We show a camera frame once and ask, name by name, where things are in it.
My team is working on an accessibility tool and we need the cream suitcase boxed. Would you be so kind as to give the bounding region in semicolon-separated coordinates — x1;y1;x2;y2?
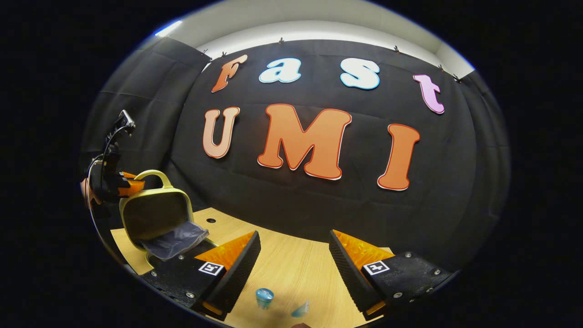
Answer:
119;169;220;274

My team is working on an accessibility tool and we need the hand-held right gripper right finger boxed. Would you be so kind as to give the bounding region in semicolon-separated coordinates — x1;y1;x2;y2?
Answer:
328;230;457;322

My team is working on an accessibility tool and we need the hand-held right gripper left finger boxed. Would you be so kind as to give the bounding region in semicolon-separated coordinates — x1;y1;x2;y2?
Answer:
140;231;262;322

